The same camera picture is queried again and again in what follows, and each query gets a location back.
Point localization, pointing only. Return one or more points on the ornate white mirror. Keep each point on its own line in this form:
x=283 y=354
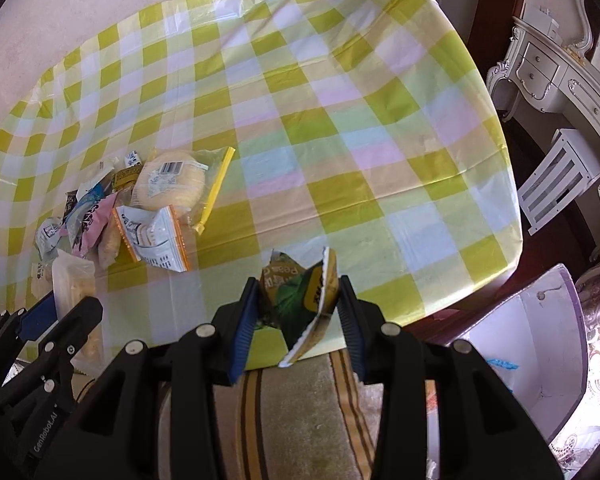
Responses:
x=585 y=35

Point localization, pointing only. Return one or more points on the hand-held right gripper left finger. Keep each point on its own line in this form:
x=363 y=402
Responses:
x=242 y=332

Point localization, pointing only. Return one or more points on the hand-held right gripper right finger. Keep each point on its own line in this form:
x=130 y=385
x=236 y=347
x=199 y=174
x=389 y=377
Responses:
x=352 y=332

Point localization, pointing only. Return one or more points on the yellow green small packet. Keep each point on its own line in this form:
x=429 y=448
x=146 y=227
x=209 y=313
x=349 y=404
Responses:
x=125 y=176

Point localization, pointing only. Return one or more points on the pink chocolate packet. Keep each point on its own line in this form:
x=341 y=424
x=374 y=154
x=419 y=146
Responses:
x=87 y=227

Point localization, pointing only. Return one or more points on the floral lace curtain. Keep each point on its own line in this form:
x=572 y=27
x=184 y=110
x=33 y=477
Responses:
x=595 y=390

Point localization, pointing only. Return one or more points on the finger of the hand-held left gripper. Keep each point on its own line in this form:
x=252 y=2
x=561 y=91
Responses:
x=82 y=317
x=35 y=322

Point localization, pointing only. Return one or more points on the small white blue candy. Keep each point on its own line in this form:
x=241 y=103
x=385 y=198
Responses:
x=132 y=157

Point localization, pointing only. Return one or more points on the white slatted stool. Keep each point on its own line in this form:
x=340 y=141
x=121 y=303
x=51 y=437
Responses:
x=555 y=180

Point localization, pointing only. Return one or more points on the small yellow item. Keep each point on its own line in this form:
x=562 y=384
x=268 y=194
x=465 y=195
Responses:
x=572 y=52

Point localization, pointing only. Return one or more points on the white blue snack packet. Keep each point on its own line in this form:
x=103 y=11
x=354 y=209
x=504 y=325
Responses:
x=47 y=232

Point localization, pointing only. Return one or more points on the striped fringed cushion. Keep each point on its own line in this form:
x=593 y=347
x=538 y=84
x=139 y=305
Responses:
x=300 y=420

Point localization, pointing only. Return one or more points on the green yellow snack packet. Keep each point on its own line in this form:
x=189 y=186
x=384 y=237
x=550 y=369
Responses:
x=290 y=300

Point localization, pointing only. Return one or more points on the green checkered tablecloth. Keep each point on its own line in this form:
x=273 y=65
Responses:
x=330 y=110

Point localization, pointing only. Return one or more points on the blue crinkled wrapper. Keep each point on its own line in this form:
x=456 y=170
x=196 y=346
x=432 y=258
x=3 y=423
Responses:
x=500 y=362

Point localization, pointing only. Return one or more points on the round bread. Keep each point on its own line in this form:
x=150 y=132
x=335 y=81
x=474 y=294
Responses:
x=167 y=185

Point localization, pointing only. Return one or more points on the clear bag pale biscuits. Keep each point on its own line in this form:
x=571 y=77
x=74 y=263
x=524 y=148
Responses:
x=75 y=285

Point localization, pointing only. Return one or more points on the small white box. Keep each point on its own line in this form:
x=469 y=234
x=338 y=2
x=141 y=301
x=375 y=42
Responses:
x=547 y=17

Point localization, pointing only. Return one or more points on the orange white cracker packet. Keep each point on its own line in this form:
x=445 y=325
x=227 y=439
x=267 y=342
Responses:
x=152 y=240

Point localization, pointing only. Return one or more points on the white ornate vanity dresser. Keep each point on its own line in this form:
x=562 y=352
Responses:
x=540 y=67

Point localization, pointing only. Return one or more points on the clear packet beige pastry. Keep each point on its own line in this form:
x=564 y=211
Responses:
x=110 y=245

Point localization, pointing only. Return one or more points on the purple-rimmed white box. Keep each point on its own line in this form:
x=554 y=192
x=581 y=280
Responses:
x=530 y=340

